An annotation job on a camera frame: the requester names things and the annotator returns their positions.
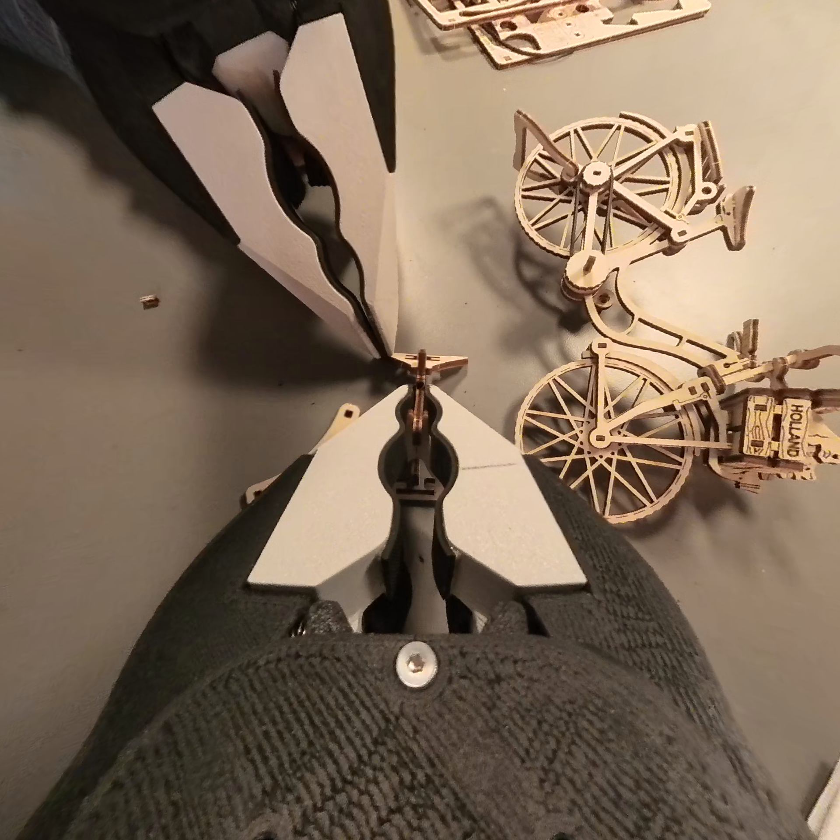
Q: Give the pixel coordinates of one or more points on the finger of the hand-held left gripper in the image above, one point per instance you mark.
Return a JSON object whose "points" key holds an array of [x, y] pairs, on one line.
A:
{"points": [[348, 131], [229, 164]]}

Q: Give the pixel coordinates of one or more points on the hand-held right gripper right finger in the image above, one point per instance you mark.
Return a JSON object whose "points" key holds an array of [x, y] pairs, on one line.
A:
{"points": [[512, 525]]}

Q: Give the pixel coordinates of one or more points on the small wooden model assembly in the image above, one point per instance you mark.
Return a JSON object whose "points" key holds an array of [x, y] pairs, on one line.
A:
{"points": [[423, 364]]}

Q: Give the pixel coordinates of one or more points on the person's left forearm grey sleeve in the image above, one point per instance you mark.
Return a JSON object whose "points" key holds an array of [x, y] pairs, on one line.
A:
{"points": [[26, 26]]}

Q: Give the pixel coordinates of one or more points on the curved wooden strip part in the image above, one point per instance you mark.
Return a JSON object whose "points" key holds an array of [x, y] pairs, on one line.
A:
{"points": [[342, 420]]}

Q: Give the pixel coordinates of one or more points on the wooden bicycle model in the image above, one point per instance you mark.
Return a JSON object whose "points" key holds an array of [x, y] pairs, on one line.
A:
{"points": [[597, 184]]}

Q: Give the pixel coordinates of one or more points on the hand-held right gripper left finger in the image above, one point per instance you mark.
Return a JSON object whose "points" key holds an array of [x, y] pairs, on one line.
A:
{"points": [[315, 525]]}

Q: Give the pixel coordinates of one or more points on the white instruction booklet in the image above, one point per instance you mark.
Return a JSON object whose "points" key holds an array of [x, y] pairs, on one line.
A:
{"points": [[828, 807]]}

